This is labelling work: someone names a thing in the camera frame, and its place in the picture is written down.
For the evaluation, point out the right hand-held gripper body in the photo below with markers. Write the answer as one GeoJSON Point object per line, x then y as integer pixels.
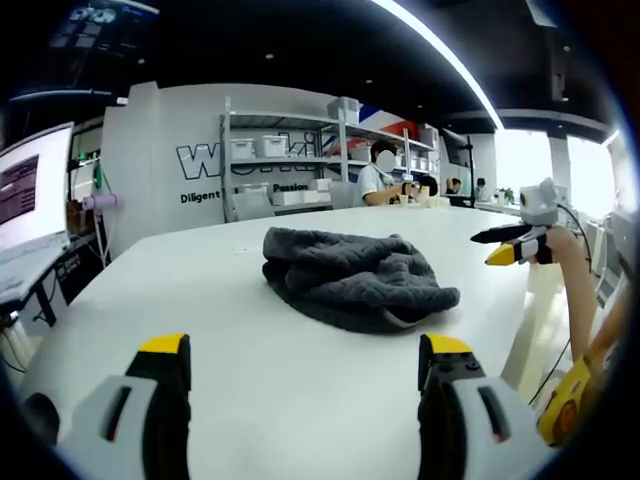
{"type": "Point", "coordinates": [541, 205]}

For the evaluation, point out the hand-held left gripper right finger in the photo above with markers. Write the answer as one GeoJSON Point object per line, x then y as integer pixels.
{"type": "Point", "coordinates": [475, 430]}

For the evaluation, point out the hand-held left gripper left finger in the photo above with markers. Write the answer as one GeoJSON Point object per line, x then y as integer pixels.
{"type": "Point", "coordinates": [125, 425]}

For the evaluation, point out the dark grey quilted towel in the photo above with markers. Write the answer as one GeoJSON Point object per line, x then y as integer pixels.
{"type": "Point", "coordinates": [350, 280]}

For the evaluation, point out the green potted plant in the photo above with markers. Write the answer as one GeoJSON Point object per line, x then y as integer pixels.
{"type": "Point", "coordinates": [506, 194]}

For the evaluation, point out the black monitor on stand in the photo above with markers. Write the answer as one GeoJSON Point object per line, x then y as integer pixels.
{"type": "Point", "coordinates": [457, 147]}

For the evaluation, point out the yellow printed garment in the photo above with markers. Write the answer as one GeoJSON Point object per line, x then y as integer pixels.
{"type": "Point", "coordinates": [570, 405]}

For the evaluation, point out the ceiling light strip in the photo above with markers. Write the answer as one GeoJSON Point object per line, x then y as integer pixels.
{"type": "Point", "coordinates": [450, 55]}

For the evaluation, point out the white table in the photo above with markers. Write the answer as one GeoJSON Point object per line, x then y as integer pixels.
{"type": "Point", "coordinates": [300, 400]}

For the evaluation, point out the grey storage bin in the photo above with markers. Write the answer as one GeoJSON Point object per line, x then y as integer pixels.
{"type": "Point", "coordinates": [345, 110]}

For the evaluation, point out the grey metal shelf rack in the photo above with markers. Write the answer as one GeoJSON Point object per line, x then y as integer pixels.
{"type": "Point", "coordinates": [300, 165]}

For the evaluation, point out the purple roll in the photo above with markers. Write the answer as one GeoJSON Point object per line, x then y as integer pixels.
{"type": "Point", "coordinates": [100, 202]}

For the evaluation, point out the white storage bin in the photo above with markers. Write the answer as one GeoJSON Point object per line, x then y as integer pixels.
{"type": "Point", "coordinates": [272, 145]}
{"type": "Point", "coordinates": [243, 148]}

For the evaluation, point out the grey chair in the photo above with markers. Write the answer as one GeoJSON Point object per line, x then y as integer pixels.
{"type": "Point", "coordinates": [252, 206]}

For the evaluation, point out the computer monitor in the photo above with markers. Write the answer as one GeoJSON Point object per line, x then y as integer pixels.
{"type": "Point", "coordinates": [32, 190]}

